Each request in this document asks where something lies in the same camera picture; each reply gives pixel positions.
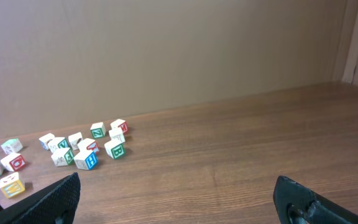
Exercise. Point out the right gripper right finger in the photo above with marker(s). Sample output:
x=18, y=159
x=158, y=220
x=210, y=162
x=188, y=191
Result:
x=296, y=203

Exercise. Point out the wooden block blue X side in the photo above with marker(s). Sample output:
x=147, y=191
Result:
x=57, y=143

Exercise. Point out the wooden block blue P side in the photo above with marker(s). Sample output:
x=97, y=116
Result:
x=116, y=134

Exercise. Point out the wooden block blue H side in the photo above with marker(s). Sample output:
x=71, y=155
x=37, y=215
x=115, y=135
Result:
x=86, y=160

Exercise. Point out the wooden block red side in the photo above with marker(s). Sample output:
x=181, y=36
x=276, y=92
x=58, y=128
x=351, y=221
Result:
x=120, y=123

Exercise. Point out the wooden block green side right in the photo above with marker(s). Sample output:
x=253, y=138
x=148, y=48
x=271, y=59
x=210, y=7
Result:
x=115, y=148

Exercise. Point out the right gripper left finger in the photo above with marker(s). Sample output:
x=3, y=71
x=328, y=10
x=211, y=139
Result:
x=57, y=203

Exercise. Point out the wooden block green Z top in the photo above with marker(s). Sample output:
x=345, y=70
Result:
x=12, y=145

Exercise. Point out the wooden block green Z side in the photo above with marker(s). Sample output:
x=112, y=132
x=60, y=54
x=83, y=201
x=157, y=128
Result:
x=98, y=130

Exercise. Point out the wooden block M top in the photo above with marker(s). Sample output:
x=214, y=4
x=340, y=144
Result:
x=63, y=157

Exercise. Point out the plain white wooden block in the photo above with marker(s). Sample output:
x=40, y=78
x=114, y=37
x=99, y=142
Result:
x=74, y=140

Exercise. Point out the wooden block shell top red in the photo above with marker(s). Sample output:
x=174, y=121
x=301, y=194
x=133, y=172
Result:
x=13, y=162

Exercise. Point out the wooden block yellow side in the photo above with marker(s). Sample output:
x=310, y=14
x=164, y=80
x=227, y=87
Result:
x=12, y=185

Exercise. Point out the wooden block red pattern top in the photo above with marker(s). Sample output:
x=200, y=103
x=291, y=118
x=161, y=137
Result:
x=88, y=144

